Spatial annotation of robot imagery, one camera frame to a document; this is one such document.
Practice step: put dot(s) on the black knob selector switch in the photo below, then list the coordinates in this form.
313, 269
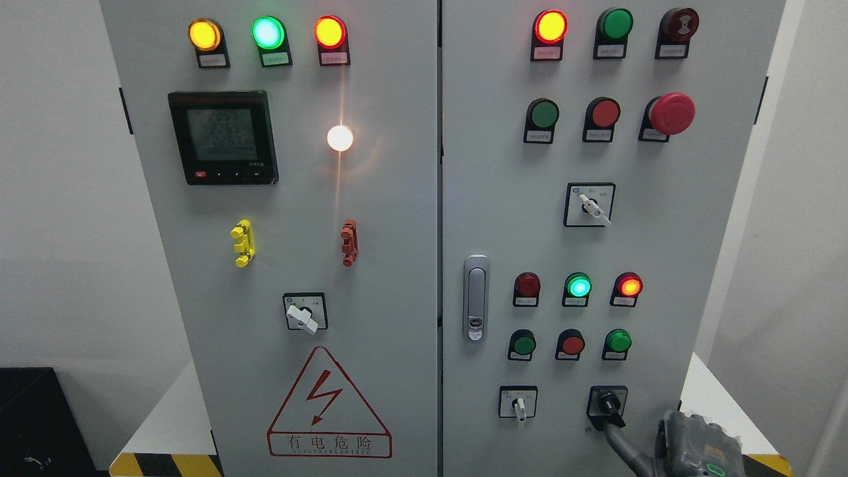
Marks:
606, 406

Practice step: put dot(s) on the red terminal connector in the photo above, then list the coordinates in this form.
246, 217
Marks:
349, 246

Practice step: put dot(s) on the dark red indicator light left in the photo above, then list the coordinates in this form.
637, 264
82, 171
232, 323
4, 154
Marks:
526, 290

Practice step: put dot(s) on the white glowing indicator light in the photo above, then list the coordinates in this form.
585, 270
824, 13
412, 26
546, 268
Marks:
340, 138

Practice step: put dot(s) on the green push button lower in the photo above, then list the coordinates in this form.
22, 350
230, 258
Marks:
522, 345

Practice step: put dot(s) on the green push button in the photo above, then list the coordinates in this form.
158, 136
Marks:
522, 345
541, 117

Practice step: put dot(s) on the green lit indicator light middle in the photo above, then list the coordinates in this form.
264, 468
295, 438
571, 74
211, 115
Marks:
577, 289

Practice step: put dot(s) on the grey electrical cabinet left door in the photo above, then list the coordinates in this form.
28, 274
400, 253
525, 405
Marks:
382, 312

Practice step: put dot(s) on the grey electrical cabinet door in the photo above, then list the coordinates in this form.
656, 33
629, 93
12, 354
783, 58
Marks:
505, 199
382, 312

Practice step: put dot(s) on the green push button upper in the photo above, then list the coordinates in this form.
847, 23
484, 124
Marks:
541, 117

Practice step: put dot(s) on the red push button lower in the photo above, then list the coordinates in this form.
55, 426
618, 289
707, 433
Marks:
570, 345

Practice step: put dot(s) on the red push button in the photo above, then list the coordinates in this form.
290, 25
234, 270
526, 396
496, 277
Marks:
570, 345
599, 121

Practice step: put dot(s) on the yellow terminal connector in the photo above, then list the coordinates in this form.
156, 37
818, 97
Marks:
243, 243

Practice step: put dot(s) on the grey electrical cabinet right door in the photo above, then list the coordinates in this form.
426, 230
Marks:
505, 199

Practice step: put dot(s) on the red high voltage warning sticker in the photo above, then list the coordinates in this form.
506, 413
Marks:
324, 415

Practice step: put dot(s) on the red indicator light right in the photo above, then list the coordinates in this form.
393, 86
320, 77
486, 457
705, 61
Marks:
626, 290

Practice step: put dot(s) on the red push button upper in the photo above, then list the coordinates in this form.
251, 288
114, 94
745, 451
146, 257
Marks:
599, 121

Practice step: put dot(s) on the green illuminated button lower right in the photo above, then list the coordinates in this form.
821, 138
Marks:
616, 345

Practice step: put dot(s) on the black digital power meter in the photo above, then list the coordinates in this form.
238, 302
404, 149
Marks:
224, 137

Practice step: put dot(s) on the red-orange indicator light left door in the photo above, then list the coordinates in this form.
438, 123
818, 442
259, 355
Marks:
331, 35

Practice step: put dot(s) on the red-yellow indicator light right door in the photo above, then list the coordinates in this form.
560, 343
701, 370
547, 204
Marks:
549, 28

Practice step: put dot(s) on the green indicator light top left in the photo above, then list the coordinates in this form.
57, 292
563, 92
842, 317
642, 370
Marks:
271, 38

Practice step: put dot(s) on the red emergency stop mushroom button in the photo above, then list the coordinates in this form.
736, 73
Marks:
667, 115

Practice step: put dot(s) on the green indicator light top right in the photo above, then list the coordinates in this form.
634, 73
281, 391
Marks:
612, 30

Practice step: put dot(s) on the yellow indicator light top left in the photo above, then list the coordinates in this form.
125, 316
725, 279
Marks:
208, 40

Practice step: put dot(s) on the white cabinet base platform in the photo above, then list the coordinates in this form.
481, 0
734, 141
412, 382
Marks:
175, 439

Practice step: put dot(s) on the dark red buzzer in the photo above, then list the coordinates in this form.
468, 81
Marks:
676, 29

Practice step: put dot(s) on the black box lower left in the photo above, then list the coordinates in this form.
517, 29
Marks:
39, 434

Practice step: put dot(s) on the silver door lock handle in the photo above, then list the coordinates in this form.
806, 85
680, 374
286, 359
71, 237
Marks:
475, 299

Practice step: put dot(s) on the white-handled selector switch left door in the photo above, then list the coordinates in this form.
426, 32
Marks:
306, 311

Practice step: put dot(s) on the white lever selector switch upper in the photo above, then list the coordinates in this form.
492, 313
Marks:
589, 204

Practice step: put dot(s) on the white lever selector switch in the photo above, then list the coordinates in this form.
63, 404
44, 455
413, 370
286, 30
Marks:
589, 204
518, 402

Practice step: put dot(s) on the white lever selector switch lower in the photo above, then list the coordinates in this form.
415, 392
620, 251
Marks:
518, 402

